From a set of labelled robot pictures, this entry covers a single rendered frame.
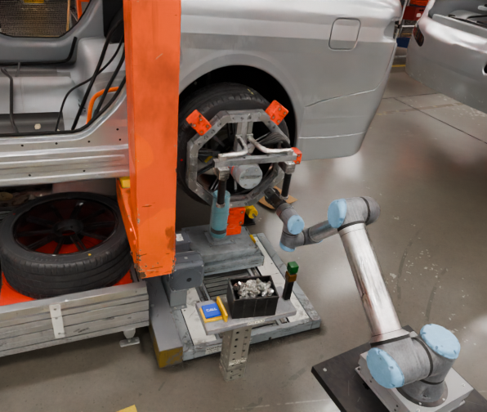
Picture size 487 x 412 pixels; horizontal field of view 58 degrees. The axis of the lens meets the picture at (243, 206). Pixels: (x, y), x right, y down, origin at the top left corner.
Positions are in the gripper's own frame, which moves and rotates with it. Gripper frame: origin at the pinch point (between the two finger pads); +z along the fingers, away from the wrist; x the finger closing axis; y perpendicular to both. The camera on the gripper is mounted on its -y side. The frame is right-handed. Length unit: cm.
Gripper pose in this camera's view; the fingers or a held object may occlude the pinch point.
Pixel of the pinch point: (265, 188)
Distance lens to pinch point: 252.7
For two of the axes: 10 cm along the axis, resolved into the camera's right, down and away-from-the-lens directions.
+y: 5.8, 5.1, 6.4
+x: 7.3, -6.7, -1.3
